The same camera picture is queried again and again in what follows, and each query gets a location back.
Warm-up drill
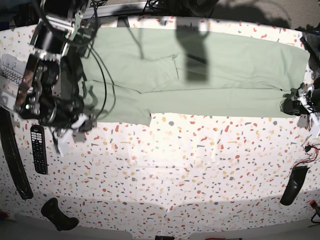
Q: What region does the red clamp tool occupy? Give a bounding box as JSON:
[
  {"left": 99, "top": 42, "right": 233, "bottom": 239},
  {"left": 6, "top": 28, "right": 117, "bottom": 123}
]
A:
[{"left": 309, "top": 200, "right": 320, "bottom": 214}]

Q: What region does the black curved shell right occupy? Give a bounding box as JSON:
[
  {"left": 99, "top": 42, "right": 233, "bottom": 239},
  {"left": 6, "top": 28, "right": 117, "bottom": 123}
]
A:
[{"left": 280, "top": 166, "right": 309, "bottom": 206}]

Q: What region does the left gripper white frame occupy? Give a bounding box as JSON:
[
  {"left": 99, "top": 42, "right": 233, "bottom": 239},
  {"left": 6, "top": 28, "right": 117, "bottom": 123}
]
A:
[{"left": 281, "top": 82, "right": 320, "bottom": 140}]

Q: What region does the light green T-shirt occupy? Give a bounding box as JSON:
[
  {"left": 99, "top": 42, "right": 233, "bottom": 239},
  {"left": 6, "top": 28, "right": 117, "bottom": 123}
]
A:
[{"left": 78, "top": 27, "right": 309, "bottom": 125}]

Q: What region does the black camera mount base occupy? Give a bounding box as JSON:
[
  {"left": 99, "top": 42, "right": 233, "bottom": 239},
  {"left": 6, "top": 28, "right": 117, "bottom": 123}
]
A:
[{"left": 117, "top": 16, "right": 130, "bottom": 28}]

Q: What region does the red and black wire bundle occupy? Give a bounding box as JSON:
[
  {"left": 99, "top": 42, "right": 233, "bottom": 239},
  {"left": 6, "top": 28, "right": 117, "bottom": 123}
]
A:
[{"left": 291, "top": 117, "right": 320, "bottom": 173}]

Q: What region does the black TV remote control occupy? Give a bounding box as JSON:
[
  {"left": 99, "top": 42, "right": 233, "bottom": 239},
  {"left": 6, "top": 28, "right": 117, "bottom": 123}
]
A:
[{"left": 30, "top": 125, "right": 48, "bottom": 175}]

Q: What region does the long black curved strip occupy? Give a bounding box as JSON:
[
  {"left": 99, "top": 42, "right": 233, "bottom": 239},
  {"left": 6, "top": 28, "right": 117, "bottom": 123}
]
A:
[{"left": 0, "top": 108, "right": 34, "bottom": 200}]

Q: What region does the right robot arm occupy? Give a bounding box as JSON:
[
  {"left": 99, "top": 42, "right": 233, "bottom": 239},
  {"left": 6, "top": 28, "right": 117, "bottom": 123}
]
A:
[{"left": 14, "top": 0, "right": 99, "bottom": 156}]

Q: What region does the clear plastic screw box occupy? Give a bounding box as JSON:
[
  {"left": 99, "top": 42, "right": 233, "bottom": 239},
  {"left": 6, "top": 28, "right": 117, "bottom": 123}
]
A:
[{"left": 0, "top": 53, "right": 27, "bottom": 112}]

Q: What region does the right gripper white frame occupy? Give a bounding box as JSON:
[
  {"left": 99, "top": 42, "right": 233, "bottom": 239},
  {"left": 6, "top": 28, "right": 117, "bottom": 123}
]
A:
[{"left": 50, "top": 113, "right": 95, "bottom": 156}]

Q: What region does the black curved handle piece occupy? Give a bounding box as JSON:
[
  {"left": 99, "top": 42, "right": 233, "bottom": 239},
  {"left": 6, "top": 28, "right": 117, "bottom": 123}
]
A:
[{"left": 41, "top": 197, "right": 80, "bottom": 231}]

